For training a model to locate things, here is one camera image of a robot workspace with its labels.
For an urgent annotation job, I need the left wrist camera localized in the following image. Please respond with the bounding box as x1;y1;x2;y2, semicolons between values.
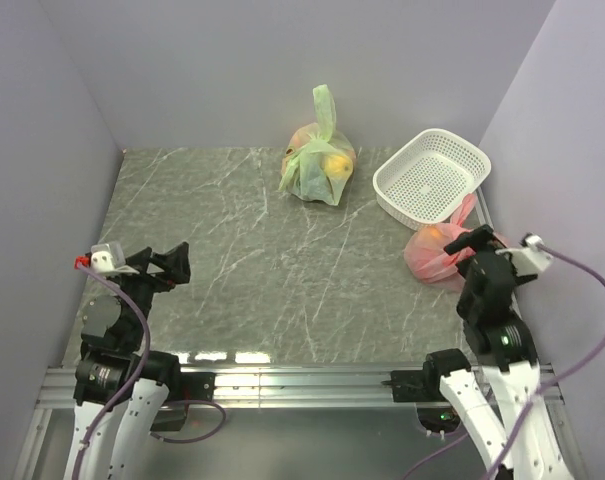
74;241;139;276

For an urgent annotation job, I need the yellow fruit in green bag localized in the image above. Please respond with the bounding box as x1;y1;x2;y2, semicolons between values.
322;154;354;181

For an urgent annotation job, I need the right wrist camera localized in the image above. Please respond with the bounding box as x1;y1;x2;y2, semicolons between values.
496;233;553;277

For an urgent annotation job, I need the fruit in pink bag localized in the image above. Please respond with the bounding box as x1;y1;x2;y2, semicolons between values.
418;225;446;249

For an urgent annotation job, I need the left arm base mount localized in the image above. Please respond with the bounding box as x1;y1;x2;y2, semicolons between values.
151;372;216;433

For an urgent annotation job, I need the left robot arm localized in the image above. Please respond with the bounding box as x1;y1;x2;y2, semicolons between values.
64;242;191;479

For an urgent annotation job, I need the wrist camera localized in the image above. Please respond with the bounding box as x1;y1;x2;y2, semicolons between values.
496;233;553;277
74;241;139;276

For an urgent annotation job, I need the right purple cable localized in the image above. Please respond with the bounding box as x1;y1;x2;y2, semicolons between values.
396;242;605;480

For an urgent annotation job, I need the green plastic bag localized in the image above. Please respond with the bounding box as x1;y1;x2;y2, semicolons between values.
278;84;356;206

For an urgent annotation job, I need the aluminium front rail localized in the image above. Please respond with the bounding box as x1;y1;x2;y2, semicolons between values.
36;363;566;410

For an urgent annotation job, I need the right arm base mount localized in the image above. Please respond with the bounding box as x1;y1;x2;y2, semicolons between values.
381;370;461;438

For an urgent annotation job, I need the white perforated plastic basket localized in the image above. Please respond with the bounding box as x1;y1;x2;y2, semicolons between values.
372;128;492;230

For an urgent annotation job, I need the pink plastic bag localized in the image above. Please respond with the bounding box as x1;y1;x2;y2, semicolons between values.
403;193;477;292

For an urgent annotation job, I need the purple cable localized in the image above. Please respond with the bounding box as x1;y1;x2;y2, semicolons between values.
79;264;228;466
396;242;605;480

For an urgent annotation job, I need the orange fruit in green bag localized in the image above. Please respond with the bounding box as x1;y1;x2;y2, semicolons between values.
285;123;320;156

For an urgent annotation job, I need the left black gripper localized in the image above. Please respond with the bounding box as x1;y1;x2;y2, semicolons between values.
112;240;189;347

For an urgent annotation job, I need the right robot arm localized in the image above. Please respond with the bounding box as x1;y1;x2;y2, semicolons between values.
422;225;573;479

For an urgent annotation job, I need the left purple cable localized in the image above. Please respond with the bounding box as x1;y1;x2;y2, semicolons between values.
79;264;228;466

